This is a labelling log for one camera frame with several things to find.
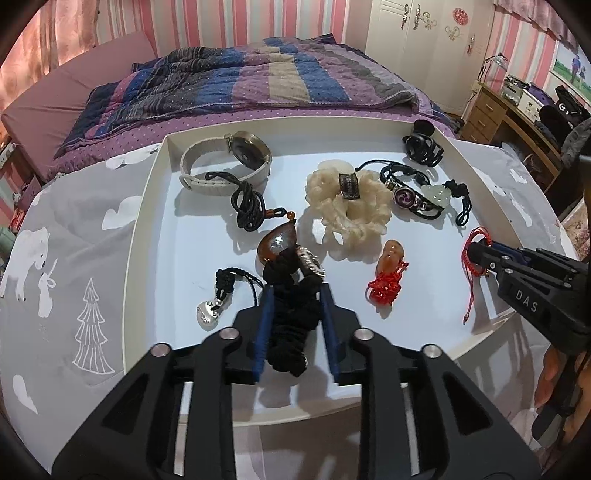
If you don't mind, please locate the red cord bracelet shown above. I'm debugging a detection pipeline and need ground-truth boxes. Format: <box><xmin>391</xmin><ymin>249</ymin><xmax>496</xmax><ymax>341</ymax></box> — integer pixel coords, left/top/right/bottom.
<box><xmin>460</xmin><ymin>225</ymin><xmax>493</xmax><ymax>326</ymax></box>

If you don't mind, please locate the jade pendant black cord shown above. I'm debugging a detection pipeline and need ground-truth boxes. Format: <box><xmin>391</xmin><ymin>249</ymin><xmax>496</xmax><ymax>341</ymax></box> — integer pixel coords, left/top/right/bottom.
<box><xmin>417</xmin><ymin>179</ymin><xmax>473</xmax><ymax>228</ymax></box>

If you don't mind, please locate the orange pendant red cord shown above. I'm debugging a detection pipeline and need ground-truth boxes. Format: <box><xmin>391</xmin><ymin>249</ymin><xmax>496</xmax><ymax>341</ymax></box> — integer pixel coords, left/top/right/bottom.
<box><xmin>365</xmin><ymin>238</ymin><xmax>410</xmax><ymax>308</ymax></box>

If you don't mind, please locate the black braided bracelet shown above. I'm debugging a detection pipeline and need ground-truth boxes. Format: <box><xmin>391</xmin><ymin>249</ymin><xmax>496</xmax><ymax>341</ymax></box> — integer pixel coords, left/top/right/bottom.
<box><xmin>352</xmin><ymin>158</ymin><xmax>447</xmax><ymax>222</ymax></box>

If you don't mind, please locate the silver charm black cord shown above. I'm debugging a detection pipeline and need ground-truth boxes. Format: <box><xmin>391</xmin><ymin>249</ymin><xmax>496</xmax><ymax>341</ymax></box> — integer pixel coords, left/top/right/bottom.
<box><xmin>194</xmin><ymin>267</ymin><xmax>267</xmax><ymax>331</ymax></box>

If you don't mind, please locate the black hair clip tie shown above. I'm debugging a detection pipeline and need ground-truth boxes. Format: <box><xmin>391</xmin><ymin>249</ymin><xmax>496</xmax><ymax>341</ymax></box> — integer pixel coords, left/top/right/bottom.
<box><xmin>403</xmin><ymin>119</ymin><xmax>444</xmax><ymax>168</ymax></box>

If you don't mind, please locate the cream scrunchie with charm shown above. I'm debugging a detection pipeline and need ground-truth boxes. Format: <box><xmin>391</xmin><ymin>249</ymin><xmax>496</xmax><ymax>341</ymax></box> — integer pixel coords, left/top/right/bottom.
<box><xmin>305</xmin><ymin>159</ymin><xmax>393</xmax><ymax>251</ymax></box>

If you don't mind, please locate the black scrunchie with bell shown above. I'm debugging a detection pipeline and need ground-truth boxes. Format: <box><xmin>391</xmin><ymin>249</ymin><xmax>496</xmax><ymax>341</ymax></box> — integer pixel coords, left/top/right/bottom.
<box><xmin>263</xmin><ymin>245</ymin><xmax>325</xmax><ymax>377</ymax></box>

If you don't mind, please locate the brown teardrop pendant necklace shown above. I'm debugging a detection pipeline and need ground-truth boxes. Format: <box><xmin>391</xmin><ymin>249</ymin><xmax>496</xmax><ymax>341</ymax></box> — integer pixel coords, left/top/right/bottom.
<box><xmin>203</xmin><ymin>171</ymin><xmax>299</xmax><ymax>266</ymax></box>

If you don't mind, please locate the white strap wristwatch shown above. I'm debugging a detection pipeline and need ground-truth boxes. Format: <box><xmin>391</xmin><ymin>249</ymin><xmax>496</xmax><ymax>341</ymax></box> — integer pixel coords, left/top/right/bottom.
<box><xmin>179</xmin><ymin>131</ymin><xmax>273</xmax><ymax>196</ymax></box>

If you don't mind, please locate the right hand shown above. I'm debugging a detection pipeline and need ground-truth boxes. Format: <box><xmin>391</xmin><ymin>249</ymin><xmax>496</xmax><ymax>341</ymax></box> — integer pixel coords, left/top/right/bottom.
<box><xmin>535</xmin><ymin>346</ymin><xmax>590</xmax><ymax>423</ymax></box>

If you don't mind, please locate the white shallow tray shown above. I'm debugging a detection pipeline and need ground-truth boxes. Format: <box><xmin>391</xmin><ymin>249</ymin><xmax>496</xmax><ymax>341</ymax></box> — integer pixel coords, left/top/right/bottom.
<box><xmin>121</xmin><ymin>115</ymin><xmax>576</xmax><ymax>423</ymax></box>

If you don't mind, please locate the wooden desk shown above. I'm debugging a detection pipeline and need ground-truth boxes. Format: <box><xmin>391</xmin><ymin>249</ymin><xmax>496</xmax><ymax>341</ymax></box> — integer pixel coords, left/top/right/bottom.
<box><xmin>460</xmin><ymin>83</ymin><xmax>562</xmax><ymax>193</ymax></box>

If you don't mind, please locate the purple dotted bed sheet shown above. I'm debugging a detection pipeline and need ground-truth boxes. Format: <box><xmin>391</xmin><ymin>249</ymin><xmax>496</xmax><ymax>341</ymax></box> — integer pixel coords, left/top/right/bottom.
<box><xmin>45</xmin><ymin>89</ymin><xmax>459</xmax><ymax>176</ymax></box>

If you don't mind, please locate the grey cartoon print blanket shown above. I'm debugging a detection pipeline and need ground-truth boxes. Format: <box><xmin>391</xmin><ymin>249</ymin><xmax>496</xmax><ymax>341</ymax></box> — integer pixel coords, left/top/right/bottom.
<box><xmin>1</xmin><ymin>144</ymin><xmax>549</xmax><ymax>479</ymax></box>

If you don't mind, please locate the desk lamp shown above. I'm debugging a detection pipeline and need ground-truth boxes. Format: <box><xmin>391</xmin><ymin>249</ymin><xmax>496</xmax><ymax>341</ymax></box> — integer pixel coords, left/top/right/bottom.
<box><xmin>477</xmin><ymin>53</ymin><xmax>509</xmax><ymax>84</ymax></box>

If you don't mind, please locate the white wardrobe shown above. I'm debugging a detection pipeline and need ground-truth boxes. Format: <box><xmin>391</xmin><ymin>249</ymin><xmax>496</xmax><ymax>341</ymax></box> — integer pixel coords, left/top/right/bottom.
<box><xmin>366</xmin><ymin>0</ymin><xmax>494</xmax><ymax>116</ymax></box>

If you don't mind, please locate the mauve mattress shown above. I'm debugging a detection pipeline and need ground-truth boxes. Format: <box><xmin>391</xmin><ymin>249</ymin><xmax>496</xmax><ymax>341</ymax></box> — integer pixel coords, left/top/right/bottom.
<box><xmin>1</xmin><ymin>32</ymin><xmax>155</xmax><ymax>181</ymax></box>

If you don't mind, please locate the striped purple blue quilt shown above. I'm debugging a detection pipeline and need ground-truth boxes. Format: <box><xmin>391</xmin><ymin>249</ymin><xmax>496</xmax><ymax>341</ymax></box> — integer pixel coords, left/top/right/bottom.
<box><xmin>55</xmin><ymin>35</ymin><xmax>420</xmax><ymax>156</ymax></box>

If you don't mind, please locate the framed picture on wall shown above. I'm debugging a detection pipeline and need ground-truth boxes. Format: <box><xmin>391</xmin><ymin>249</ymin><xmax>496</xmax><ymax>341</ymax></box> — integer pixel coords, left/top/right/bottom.
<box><xmin>551</xmin><ymin>42</ymin><xmax>591</xmax><ymax>103</ymax></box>

